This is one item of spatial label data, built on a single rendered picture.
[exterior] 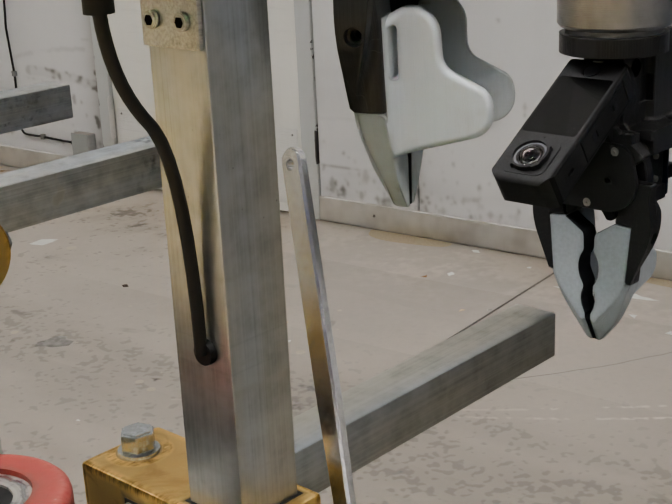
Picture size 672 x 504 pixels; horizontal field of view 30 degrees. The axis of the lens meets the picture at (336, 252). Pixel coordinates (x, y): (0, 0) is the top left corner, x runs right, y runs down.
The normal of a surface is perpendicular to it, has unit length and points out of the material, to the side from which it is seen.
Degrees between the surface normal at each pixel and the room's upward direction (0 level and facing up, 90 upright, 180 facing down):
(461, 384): 90
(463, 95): 93
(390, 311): 0
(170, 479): 0
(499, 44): 90
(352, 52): 110
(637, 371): 0
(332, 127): 90
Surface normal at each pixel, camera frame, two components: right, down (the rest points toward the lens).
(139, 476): -0.04, -0.95
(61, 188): 0.74, 0.18
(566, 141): -0.39, -0.67
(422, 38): -0.37, 0.36
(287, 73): -0.59, 0.28
